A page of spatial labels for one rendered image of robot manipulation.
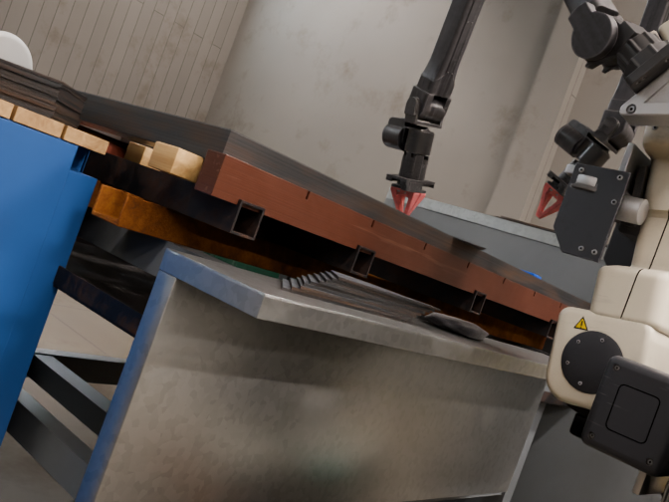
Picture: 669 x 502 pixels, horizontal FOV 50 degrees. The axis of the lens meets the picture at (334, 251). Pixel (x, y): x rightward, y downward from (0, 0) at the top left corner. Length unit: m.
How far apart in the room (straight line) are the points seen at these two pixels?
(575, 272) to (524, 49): 4.25
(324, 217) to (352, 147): 5.99
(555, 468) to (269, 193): 1.58
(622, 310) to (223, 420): 0.67
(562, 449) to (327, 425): 1.24
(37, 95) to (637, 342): 1.01
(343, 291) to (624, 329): 0.48
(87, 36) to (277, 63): 2.03
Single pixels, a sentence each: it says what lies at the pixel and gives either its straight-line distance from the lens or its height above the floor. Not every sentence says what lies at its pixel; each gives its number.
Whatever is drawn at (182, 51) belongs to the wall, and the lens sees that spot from 8.76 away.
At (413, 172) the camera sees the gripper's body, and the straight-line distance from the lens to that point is 1.57.
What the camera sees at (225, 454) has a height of 0.41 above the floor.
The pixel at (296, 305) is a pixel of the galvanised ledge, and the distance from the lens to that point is 0.87.
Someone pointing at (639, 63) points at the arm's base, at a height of 1.18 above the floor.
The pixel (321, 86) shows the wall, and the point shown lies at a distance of 7.76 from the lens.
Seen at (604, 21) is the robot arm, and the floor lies 1.24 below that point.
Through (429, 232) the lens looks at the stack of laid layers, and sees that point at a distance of 1.49.
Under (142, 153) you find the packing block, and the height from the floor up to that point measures 0.80.
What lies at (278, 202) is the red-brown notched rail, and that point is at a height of 0.79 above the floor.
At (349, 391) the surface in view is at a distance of 1.30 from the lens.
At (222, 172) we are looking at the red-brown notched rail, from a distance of 1.01.
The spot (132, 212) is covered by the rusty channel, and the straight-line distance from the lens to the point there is 1.13.
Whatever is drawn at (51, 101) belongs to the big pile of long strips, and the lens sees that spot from 1.18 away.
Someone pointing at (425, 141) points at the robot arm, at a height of 1.04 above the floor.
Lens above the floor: 0.76
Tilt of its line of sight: level
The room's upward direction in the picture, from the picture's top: 20 degrees clockwise
